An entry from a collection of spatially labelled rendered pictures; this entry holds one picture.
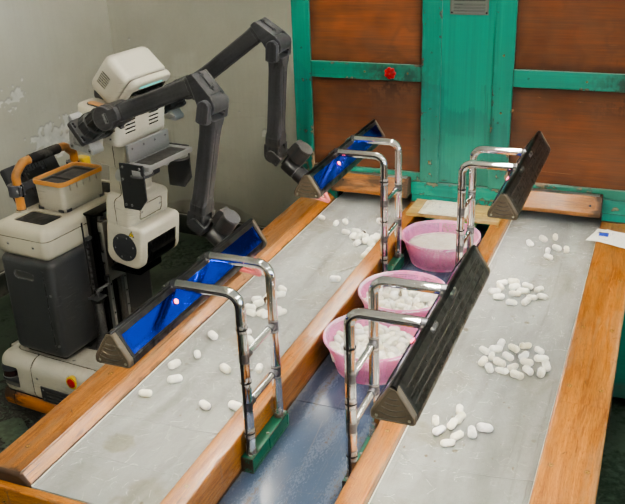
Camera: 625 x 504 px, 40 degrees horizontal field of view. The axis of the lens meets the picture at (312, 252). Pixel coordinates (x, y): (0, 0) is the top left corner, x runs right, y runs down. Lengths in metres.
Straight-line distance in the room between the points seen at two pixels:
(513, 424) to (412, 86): 1.48
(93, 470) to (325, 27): 1.86
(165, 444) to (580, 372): 1.00
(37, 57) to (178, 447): 2.97
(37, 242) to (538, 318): 1.70
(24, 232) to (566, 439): 1.97
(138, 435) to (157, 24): 3.11
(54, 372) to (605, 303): 1.94
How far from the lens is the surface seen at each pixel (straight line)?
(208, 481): 1.82
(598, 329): 2.38
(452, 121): 3.09
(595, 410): 2.04
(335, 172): 2.57
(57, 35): 4.68
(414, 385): 1.48
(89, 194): 3.25
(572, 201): 3.04
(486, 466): 1.87
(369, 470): 1.81
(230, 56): 2.91
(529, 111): 3.03
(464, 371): 2.18
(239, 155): 4.64
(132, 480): 1.88
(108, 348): 1.67
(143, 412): 2.08
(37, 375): 3.34
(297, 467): 1.96
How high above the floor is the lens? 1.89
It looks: 24 degrees down
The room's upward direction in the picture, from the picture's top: 2 degrees counter-clockwise
